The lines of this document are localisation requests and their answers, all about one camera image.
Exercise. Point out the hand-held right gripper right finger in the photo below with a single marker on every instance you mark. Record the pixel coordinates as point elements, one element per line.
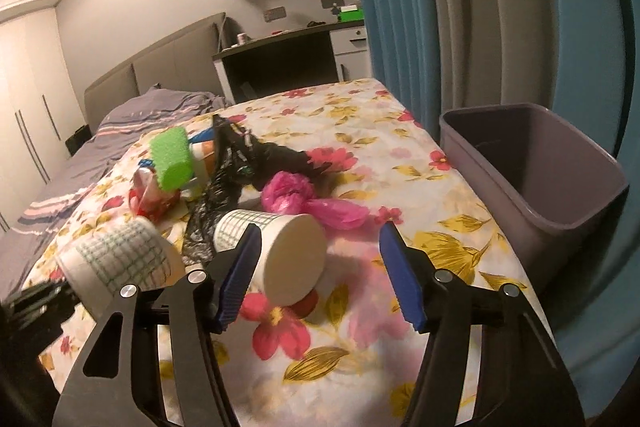
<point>400,279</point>

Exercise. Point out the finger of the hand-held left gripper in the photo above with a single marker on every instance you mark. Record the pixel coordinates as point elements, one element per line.
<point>37,309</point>

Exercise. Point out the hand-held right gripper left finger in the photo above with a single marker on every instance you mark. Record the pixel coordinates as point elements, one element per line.
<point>239,279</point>

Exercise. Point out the red snack wrapper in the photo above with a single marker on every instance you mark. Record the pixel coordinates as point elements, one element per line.
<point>150,202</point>

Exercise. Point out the grey plastic bin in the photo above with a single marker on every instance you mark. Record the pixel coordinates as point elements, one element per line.
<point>500,187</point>

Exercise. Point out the green packet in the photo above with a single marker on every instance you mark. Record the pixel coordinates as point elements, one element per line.
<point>172,159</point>

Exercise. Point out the pink plastic bag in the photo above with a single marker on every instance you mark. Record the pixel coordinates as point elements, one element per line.
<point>290,194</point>

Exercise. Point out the black plastic bag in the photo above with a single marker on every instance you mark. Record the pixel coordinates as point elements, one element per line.
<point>225,179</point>

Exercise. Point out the orange printed paper cup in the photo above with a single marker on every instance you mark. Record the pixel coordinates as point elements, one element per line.
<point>202,157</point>

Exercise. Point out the floral bed sheet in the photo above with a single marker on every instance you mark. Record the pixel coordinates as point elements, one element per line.
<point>400,147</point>

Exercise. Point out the grey striped blanket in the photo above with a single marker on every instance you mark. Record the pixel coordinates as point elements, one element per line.
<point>65,177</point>

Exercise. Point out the black bedside box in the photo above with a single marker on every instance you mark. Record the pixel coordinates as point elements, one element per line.
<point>78,139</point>

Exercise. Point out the white wardrobe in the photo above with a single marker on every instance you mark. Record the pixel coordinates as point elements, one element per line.
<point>25,107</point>

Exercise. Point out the white drawer cabinet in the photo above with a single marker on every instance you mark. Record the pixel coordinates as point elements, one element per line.
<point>350,57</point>

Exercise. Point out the small white jar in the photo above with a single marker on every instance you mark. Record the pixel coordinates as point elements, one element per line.
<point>241,38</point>

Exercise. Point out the dark wooden desk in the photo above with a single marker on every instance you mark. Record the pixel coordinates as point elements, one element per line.
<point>280,39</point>

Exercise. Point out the green box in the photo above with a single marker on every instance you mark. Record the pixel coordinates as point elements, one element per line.
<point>350,14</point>

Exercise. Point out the blue and grey curtain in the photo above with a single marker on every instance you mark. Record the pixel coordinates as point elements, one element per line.
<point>450,7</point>

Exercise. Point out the grey wall socket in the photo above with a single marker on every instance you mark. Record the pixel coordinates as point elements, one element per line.
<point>274,14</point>
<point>331,2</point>

